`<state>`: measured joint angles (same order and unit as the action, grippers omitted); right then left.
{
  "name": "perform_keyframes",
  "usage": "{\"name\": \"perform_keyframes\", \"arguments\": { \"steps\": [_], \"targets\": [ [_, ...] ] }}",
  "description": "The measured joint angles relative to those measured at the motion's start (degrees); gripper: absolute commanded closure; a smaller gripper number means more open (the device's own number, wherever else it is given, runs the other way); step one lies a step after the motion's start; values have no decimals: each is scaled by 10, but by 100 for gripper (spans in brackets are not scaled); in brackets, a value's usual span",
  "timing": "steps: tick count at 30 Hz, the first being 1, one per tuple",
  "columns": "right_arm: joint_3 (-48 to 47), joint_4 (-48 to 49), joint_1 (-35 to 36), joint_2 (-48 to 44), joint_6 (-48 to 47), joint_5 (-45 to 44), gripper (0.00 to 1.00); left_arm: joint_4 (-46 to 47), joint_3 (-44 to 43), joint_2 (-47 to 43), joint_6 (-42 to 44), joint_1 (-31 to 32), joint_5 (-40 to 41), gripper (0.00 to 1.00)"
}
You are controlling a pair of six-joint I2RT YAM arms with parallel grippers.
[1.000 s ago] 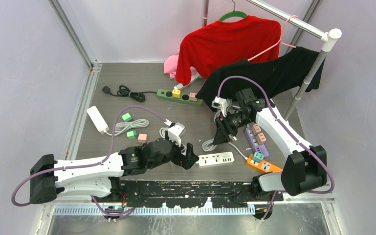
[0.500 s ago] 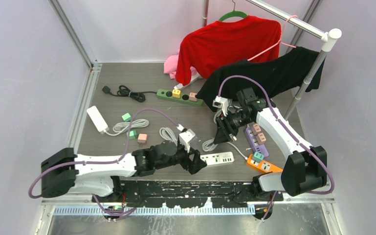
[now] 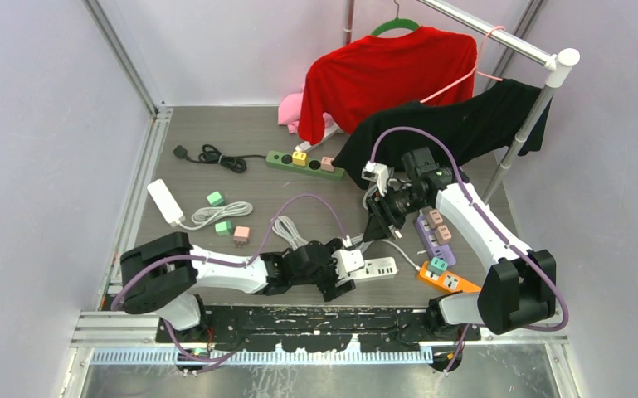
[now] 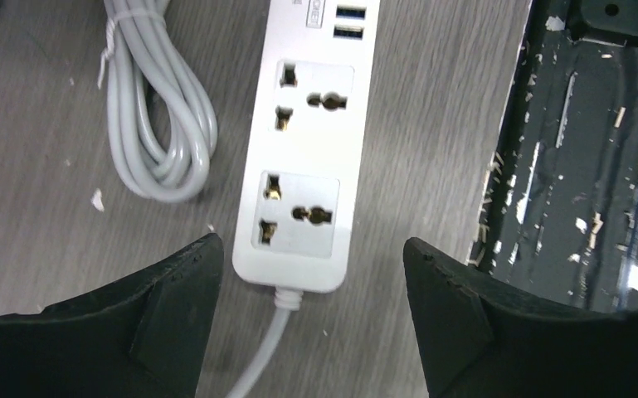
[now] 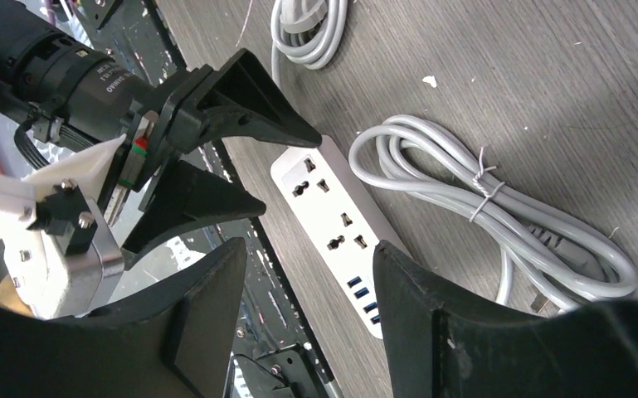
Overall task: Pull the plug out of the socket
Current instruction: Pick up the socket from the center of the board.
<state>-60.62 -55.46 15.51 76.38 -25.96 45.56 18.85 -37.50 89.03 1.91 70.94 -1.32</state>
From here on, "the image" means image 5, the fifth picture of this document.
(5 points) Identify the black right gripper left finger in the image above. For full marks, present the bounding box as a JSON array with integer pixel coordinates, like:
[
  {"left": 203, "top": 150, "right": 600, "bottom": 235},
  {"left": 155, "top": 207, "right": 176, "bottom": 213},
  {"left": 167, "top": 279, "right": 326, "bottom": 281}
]
[{"left": 0, "top": 238, "right": 246, "bottom": 397}]

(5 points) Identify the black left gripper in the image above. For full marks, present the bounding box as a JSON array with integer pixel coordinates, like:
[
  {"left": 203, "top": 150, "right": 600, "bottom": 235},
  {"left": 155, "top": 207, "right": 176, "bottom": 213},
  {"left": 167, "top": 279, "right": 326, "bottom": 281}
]
[{"left": 0, "top": 1, "right": 322, "bottom": 269}]

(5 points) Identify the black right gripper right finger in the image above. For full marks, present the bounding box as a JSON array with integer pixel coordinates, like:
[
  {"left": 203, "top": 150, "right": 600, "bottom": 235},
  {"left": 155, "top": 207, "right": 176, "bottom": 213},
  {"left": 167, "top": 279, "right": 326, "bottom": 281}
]
[{"left": 373, "top": 240, "right": 638, "bottom": 397}]

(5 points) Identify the large white power strip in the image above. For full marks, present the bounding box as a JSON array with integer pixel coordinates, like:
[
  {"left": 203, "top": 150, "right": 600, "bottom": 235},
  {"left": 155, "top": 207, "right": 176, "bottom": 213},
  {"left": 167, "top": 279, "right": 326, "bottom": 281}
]
[{"left": 270, "top": 135, "right": 407, "bottom": 338}]

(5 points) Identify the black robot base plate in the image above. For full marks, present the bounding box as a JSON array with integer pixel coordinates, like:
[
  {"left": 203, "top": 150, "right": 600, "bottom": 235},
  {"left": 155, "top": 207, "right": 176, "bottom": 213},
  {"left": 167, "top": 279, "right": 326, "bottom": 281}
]
[{"left": 71, "top": 0, "right": 347, "bottom": 398}]

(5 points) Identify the large strip white cable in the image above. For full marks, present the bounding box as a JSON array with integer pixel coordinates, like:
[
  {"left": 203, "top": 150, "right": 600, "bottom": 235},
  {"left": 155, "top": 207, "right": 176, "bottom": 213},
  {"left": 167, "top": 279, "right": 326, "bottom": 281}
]
[{"left": 270, "top": 0, "right": 349, "bottom": 89}]

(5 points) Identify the orange strip grey cable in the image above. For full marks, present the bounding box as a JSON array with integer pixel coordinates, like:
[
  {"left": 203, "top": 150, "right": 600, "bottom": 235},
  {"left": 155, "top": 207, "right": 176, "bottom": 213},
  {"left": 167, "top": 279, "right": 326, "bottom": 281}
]
[{"left": 347, "top": 114, "right": 638, "bottom": 317}]

